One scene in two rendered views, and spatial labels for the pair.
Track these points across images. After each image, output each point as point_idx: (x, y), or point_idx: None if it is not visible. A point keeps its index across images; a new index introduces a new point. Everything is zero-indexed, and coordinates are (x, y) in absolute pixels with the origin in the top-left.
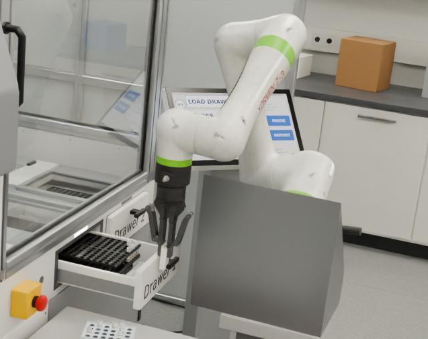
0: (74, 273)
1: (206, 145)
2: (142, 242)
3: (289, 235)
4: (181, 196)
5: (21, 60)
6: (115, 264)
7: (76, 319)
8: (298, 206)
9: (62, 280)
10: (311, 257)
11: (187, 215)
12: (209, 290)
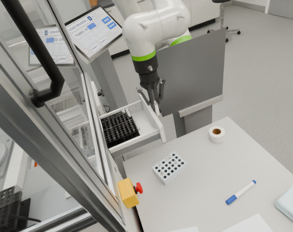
0: (122, 149)
1: (173, 29)
2: (125, 106)
3: (203, 59)
4: (157, 72)
5: (18, 8)
6: (136, 129)
7: (137, 166)
8: (204, 41)
9: (117, 156)
10: (214, 63)
11: (163, 81)
12: (169, 106)
